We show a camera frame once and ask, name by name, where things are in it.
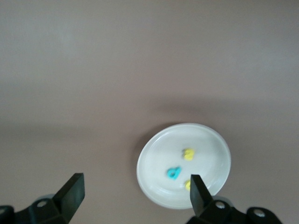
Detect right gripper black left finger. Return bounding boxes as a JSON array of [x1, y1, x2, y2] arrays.
[[0, 172, 85, 224]]

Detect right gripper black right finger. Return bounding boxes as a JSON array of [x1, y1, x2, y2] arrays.
[[186, 174, 285, 224]]

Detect teal letter d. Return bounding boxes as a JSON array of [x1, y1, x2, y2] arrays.
[[166, 166, 181, 180]]

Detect yellow letter s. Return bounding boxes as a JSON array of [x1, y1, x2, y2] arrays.
[[182, 148, 196, 161]]

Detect beige round plate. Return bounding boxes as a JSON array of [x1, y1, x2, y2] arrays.
[[136, 123, 232, 210]]

